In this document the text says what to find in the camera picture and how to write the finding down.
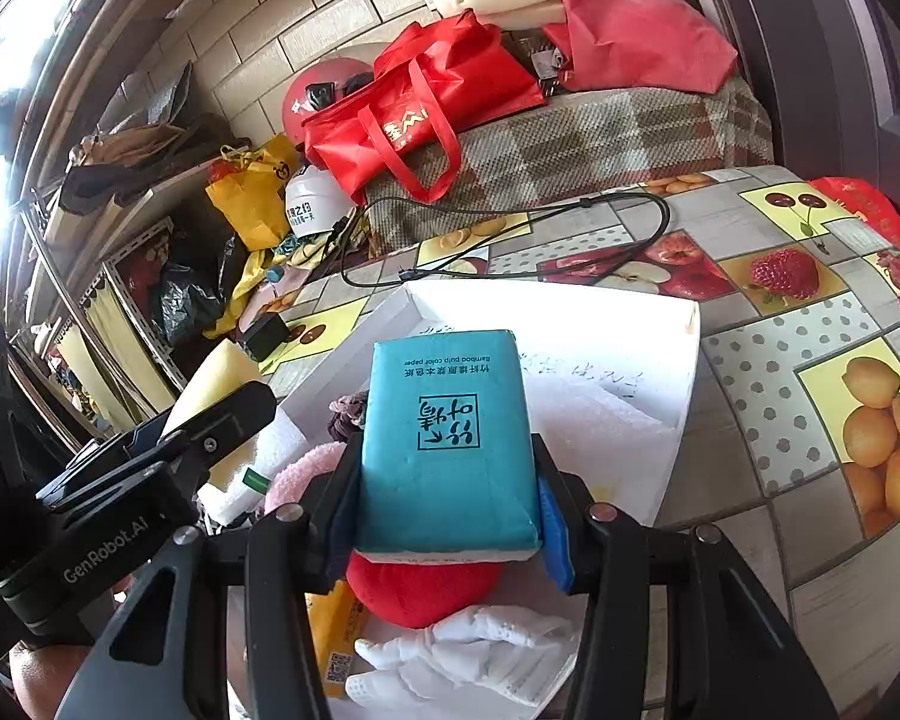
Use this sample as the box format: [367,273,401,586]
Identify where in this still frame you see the yellow tissue pack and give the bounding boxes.
[305,580,368,697]

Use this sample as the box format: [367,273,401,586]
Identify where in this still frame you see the pink fluffy plush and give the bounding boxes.
[263,442,346,514]

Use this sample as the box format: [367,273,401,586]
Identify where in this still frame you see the white glove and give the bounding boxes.
[344,605,578,709]

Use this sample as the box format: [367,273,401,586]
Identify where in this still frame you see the white foam sheet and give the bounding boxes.
[523,376,681,525]

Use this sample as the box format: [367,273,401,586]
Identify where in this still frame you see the red plush ball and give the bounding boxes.
[346,554,502,629]

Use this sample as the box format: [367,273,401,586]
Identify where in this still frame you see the grey blue knitted rope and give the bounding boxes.
[325,390,371,446]

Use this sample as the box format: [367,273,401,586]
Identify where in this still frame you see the white foam tray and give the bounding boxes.
[194,278,704,720]

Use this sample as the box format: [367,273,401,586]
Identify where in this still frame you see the blue tissue pack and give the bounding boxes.
[354,330,541,564]

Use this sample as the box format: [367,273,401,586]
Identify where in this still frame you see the fruit pattern tablecloth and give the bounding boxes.
[263,166,900,718]

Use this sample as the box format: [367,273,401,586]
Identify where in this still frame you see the black plastic bag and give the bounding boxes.
[149,262,224,348]

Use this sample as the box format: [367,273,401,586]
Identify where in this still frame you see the small black adapter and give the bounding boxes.
[240,314,290,362]

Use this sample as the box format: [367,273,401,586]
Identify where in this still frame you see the yellow plastic bag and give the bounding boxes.
[206,133,299,252]

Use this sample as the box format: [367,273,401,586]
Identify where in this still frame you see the white helmet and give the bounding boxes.
[284,166,356,238]

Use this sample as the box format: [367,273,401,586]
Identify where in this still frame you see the red gift bag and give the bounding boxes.
[809,177,900,250]

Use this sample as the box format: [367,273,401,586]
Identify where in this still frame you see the red helmet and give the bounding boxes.
[281,57,374,146]

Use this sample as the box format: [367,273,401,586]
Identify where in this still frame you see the plaid blanket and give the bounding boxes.
[364,76,774,250]

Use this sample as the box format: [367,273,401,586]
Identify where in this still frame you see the shiny red tote bag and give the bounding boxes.
[304,10,544,203]

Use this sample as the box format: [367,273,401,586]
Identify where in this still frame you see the grey metal door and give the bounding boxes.
[686,0,900,211]

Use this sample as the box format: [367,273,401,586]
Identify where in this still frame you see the dark red fabric bag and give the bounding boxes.
[543,0,738,94]

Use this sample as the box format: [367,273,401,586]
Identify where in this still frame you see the black cable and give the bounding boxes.
[336,190,673,291]

